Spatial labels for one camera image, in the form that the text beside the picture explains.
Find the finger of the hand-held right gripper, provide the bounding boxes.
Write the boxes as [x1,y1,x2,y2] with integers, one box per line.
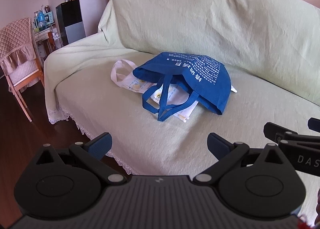
[264,122,320,145]
[308,117,320,132]

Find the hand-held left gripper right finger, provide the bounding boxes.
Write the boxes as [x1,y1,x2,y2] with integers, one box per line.
[192,132,288,186]

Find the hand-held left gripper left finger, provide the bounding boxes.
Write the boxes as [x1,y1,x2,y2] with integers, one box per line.
[32,132,127,186]

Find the blue printed shopping bag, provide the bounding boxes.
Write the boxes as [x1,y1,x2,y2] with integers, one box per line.
[132,52,232,122]

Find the white tote bag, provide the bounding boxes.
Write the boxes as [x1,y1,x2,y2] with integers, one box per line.
[111,59,238,123]

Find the cluttered side table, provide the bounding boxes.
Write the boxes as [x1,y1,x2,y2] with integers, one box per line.
[34,27,61,60]

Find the sofa with pale green cover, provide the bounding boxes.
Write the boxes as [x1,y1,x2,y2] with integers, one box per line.
[44,0,320,219]

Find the wooden chair with quilted cover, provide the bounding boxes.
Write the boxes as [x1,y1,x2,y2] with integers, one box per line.
[0,17,45,122]

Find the light blue microwave oven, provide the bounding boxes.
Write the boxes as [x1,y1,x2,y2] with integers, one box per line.
[34,11,55,28]

